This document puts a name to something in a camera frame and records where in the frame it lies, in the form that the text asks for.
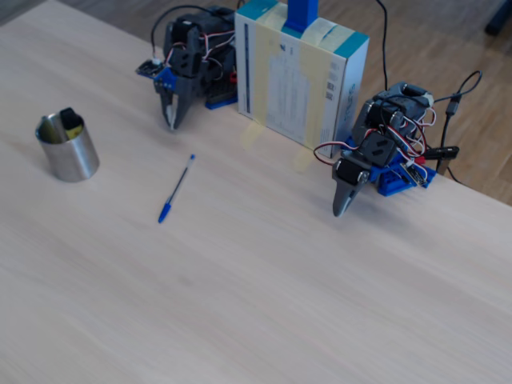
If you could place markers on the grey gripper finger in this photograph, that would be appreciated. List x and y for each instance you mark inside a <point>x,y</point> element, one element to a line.
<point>185,98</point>
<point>166,106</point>

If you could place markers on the blue camera stand post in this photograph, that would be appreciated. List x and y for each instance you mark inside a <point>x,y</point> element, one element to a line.
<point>300,14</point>

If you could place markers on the blue follower arm base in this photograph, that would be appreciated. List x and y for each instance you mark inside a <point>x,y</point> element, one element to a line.
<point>218,104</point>

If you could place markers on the wrist camera on blue mount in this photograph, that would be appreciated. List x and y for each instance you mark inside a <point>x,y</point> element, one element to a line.
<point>165,80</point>

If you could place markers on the white and teal cardboard box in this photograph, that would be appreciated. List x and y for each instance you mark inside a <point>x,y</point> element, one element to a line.
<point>288,88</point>

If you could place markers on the yellow tape strip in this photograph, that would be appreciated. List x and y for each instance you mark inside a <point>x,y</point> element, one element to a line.
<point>304,160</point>
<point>252,136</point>

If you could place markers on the small controller circuit board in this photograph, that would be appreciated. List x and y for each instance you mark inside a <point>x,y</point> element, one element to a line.
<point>414,174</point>

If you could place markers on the blue leader arm base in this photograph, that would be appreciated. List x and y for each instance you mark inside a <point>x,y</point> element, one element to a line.
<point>390,184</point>

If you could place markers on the yellow highlighter with black cap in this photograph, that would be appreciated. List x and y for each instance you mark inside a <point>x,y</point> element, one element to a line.
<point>69,118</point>

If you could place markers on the silver metal cup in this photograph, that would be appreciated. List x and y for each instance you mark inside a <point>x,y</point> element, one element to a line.
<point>74,160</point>

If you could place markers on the small red plug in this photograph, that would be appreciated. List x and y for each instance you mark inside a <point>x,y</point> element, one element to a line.
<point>233,77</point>

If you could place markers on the dark grey follower robot arm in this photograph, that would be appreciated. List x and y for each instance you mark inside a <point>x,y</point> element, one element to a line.
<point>210,24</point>

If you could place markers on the blue ballpoint pen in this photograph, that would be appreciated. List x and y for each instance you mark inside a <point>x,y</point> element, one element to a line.
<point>176,190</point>

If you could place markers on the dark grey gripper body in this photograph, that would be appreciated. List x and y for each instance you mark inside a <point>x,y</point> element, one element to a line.
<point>181,95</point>

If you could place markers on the dark object on floor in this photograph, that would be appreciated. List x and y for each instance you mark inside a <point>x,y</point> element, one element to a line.
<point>500,20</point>

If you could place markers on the black power plug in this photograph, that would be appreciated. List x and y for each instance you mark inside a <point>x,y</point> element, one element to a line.
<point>442,152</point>

